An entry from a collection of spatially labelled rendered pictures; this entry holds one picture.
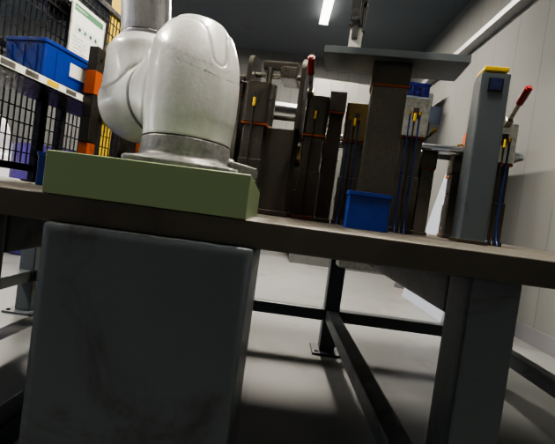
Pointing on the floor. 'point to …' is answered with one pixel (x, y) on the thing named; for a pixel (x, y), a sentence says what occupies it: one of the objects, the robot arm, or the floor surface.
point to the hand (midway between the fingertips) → (354, 42)
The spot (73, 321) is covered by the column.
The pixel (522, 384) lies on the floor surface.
